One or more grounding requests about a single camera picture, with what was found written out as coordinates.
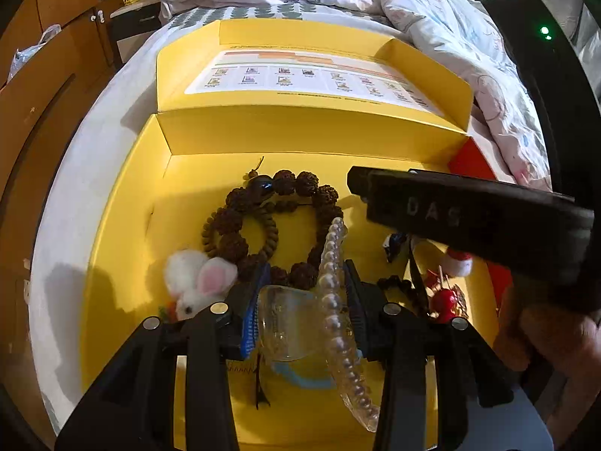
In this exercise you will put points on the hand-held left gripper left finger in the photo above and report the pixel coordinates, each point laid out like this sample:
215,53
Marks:
251,326

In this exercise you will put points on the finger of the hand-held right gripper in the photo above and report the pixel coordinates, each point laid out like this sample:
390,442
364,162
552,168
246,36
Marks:
358,182

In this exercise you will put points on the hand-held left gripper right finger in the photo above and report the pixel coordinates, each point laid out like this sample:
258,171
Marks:
359,312

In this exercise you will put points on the red santa hat hair clip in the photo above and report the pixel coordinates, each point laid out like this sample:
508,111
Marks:
460,263

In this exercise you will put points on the clear pearl hair claw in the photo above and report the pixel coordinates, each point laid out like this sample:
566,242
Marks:
291,319

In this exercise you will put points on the white plush rabbit hair clip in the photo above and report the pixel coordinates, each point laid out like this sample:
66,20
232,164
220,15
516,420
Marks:
188,268

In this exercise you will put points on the yellow cardboard box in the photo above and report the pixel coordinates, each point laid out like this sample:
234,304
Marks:
206,183

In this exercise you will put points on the person's right hand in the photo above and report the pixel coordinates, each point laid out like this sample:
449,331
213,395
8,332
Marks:
549,333

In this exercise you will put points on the black white small hair clip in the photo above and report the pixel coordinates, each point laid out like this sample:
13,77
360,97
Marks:
392,245

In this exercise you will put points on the red ornament hairpin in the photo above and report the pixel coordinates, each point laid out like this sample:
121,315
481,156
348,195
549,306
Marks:
443,298

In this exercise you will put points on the printed instruction sheet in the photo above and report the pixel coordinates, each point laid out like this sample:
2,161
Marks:
305,77

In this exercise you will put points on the floral white quilt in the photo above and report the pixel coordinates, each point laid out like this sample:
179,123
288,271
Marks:
450,23

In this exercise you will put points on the black nightstand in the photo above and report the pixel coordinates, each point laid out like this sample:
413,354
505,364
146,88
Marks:
134,28

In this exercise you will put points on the wooden wardrobe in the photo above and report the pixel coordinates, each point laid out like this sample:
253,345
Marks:
33,117

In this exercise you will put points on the white plastic bag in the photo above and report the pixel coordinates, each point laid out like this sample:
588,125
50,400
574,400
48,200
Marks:
28,54

